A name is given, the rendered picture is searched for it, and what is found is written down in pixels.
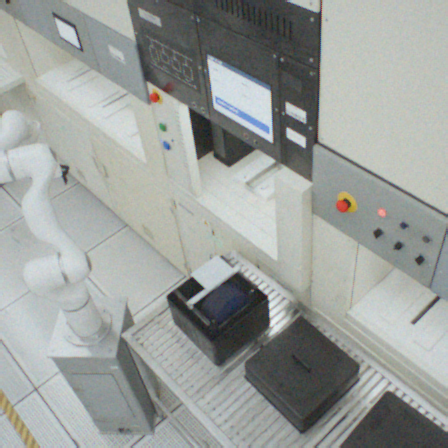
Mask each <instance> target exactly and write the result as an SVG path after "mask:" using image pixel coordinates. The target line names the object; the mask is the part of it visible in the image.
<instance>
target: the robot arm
mask: <svg viewBox="0 0 448 448"><path fill-rule="evenodd" d="M61 168H62V169H65V170H64V171H62V170H61ZM68 170H69V166H67V165H61V164H59V162H58V161H57V159H56V155H55V153H54V152H53V150H52V149H51V148H50V147H49V145H48V142H47V140H46V138H45V136H44V133H43V131H42V129H41V125H40V123H39V122H38V121H35V120H30V119H29V118H28V117H27V116H26V115H24V114H23V113H22V112H20V111H18V110H15V109H10V111H7V112H5V113H4V114H3V115H2V117H1V119H0V183H6V182H10V181H14V180H18V179H22V178H25V177H30V178H31V179H32V185H31V186H30V188H29V189H28V191H27V192H26V194H25V195H24V198H23V200H22V212H23V215H24V217H25V220H26V223H27V225H28V227H29V229H30V231H31V232H32V234H33V235H34V236H35V237H36V238H38V239H39V240H41V241H44V242H46V243H49V244H52V245H54V246H56V247H57V248H58V249H59V252H55V253H52V254H48V255H45V256H41V257H38V258H35V259H33V260H31V261H29V263H28V264H27V265H26V266H25V267H24V270H23V274H22V276H23V281H24V283H25V286H26V287H27V288H28V289H29V290H30V291H31V292H32V293H34V294H35V295H37V296H40V297H42V298H46V299H49V300H53V301H56V302H57V304H58V305H59V307H60V309H61V311H62V312H63V314H64V316H65V318H66V321H65V324H64V328H63V332H64V335H65V337H66V339H67V340H69V342H71V343H72V344H74V345H76V346H82V347H84V346H91V345H93V344H96V343H98V342H99V341H101V340H102V339H103V338H104V337H105V336H106V335H107V334H108V332H109V330H110V327H111V317H110V313H109V312H108V310H107V309H106V308H104V307H103V306H101V305H97V304H95V302H94V300H93V298H92V296H91V294H90V292H89V290H88V288H87V286H86V284H85V283H84V282H83V280H85V279H86V278H88V277H89V276H90V274H91V272H92V263H91V259H90V257H89V254H88V253H87V252H86V251H85V250H84V249H83V248H81V247H80V246H79V245H78V244H77V243H76V242H74V241H73V240H72V239H71V238H70V237H69V236H68V235H67V234H66V233H65V231H64V230H63V228H62V227H61V225H60V223H59V221H58V219H57V217H56V214H55V211H54V209H53V206H52V203H51V199H50V195H49V187H50V183H51V181H52V179H53V178H56V177H60V176H62V179H63V181H64V183H65V185H67V178H66V175H67V173H68Z"/></svg>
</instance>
